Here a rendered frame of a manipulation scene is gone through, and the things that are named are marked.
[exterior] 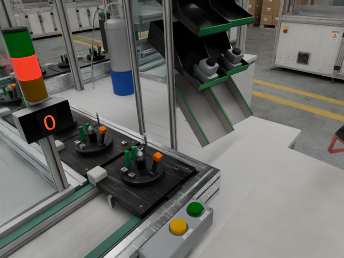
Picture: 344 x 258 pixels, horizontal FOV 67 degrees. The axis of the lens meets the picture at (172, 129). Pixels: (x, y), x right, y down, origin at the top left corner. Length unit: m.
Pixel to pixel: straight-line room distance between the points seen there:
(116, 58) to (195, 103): 0.80
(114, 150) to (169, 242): 0.42
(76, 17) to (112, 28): 8.51
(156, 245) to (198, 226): 0.12
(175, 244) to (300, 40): 4.41
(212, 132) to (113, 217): 0.43
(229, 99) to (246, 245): 0.55
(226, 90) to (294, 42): 3.83
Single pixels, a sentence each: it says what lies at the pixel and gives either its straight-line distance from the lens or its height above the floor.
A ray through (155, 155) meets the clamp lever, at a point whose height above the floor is 1.07.
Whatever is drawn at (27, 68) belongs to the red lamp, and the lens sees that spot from 0.65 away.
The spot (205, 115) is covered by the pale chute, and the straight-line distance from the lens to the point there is 0.94.
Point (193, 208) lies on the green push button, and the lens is 0.71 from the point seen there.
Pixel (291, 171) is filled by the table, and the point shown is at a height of 0.86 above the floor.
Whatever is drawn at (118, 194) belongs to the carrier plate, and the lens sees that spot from 0.77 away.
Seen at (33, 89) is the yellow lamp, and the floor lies 1.29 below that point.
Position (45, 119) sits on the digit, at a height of 1.21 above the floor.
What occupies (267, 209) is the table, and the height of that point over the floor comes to 0.86.
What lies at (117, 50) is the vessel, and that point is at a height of 1.14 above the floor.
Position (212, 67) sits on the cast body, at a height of 1.25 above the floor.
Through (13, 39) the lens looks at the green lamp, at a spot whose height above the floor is 1.40.
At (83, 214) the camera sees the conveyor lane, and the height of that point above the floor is 0.92.
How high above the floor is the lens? 1.49
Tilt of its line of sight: 30 degrees down
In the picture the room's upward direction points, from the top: 3 degrees counter-clockwise
